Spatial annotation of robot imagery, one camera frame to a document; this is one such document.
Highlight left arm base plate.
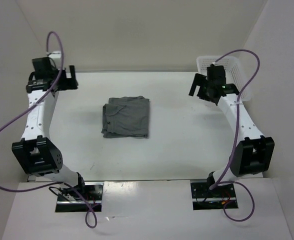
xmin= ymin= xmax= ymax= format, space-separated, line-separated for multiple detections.
xmin=50 ymin=181 xmax=104 ymax=213

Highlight grey shorts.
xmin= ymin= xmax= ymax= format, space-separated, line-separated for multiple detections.
xmin=101 ymin=96 xmax=151 ymax=139

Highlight aluminium table frame rail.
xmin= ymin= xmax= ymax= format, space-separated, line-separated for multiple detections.
xmin=27 ymin=175 xmax=37 ymax=182

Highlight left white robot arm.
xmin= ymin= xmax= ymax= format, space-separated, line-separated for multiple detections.
xmin=11 ymin=51 xmax=87 ymax=200

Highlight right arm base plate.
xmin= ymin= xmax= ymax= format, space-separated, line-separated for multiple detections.
xmin=190 ymin=180 xmax=239 ymax=211

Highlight white plastic basket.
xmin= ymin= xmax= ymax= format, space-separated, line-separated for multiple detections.
xmin=194 ymin=55 xmax=252 ymax=106

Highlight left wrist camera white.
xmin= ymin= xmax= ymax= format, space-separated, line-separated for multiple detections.
xmin=46 ymin=50 xmax=62 ymax=68

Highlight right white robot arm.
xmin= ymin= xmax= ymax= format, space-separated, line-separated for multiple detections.
xmin=189 ymin=64 xmax=275 ymax=197

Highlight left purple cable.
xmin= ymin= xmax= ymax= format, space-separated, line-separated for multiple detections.
xmin=0 ymin=31 xmax=98 ymax=229

